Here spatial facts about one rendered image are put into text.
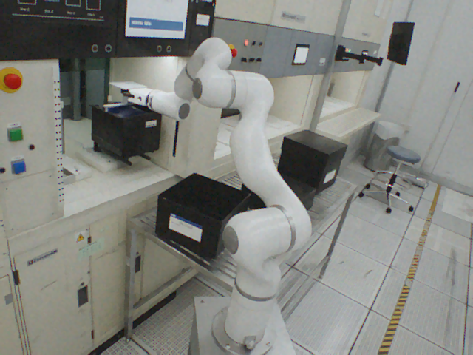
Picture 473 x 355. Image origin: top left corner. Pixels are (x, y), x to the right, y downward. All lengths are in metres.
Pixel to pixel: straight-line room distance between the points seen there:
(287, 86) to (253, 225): 2.16
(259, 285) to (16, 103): 0.81
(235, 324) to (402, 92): 4.61
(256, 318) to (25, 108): 0.85
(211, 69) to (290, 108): 2.00
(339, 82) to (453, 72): 1.59
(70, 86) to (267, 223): 1.66
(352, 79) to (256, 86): 3.33
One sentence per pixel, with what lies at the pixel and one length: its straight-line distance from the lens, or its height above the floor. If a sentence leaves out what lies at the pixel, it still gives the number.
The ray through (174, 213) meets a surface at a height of 0.89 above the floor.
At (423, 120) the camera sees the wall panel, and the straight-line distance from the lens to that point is 5.31.
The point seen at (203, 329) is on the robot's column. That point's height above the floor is 0.76.
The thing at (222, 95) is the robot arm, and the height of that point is 1.40.
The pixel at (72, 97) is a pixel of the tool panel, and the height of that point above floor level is 1.00.
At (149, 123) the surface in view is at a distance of 1.53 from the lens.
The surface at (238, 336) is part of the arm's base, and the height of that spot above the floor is 0.80.
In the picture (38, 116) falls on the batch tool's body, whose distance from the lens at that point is 1.15.
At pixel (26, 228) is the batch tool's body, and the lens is 1.28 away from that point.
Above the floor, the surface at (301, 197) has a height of 0.86.
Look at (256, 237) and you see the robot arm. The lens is 0.79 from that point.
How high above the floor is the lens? 1.60
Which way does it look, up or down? 26 degrees down
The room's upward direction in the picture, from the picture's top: 11 degrees clockwise
